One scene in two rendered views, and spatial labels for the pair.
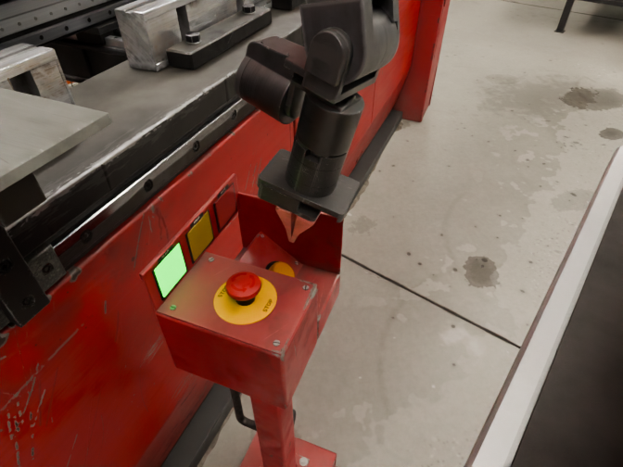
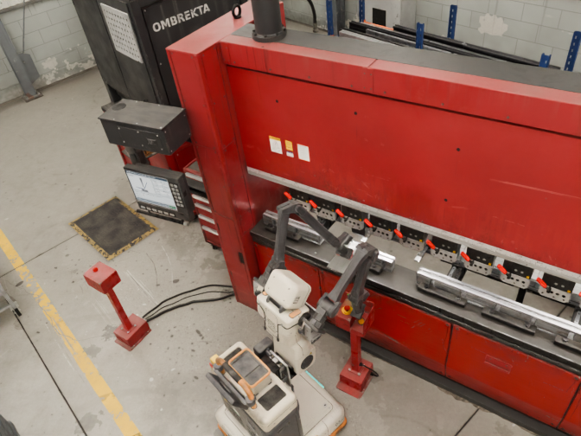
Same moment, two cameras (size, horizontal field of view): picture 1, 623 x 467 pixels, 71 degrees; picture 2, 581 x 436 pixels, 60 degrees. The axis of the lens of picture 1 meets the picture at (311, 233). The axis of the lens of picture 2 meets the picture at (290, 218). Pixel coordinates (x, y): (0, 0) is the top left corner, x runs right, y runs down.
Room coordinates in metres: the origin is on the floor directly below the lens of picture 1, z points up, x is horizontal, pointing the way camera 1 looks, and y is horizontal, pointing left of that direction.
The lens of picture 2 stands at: (0.61, -1.93, 3.39)
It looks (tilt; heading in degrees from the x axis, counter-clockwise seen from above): 41 degrees down; 106
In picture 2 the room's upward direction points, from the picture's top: 8 degrees counter-clockwise
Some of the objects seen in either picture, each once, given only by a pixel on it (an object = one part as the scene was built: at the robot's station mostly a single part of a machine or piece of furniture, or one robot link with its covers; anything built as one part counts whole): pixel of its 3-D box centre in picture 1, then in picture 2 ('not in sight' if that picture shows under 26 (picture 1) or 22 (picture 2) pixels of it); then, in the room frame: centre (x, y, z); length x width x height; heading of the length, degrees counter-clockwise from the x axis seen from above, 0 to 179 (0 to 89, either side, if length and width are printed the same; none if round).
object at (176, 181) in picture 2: not in sight; (162, 189); (-0.93, 0.45, 1.42); 0.45 x 0.12 x 0.36; 165
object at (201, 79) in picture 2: not in sight; (256, 174); (-0.45, 1.01, 1.15); 0.85 x 0.25 x 2.30; 67
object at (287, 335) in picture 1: (258, 285); (354, 314); (0.37, 0.07, 0.75); 0.20 x 0.16 x 0.18; 159
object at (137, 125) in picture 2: not in sight; (159, 168); (-0.96, 0.55, 1.53); 0.51 x 0.25 x 0.85; 165
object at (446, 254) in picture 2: not in sight; (446, 245); (0.90, 0.23, 1.26); 0.15 x 0.09 x 0.17; 157
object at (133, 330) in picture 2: not in sight; (117, 304); (-1.53, 0.22, 0.41); 0.25 x 0.20 x 0.83; 67
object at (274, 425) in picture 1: (273, 416); (355, 346); (0.37, 0.07, 0.39); 0.05 x 0.05 x 0.54; 69
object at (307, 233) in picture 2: not in sight; (292, 227); (-0.13, 0.68, 0.92); 0.50 x 0.06 x 0.10; 157
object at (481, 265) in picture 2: not in sight; (481, 257); (1.08, 0.15, 1.26); 0.15 x 0.09 x 0.17; 157
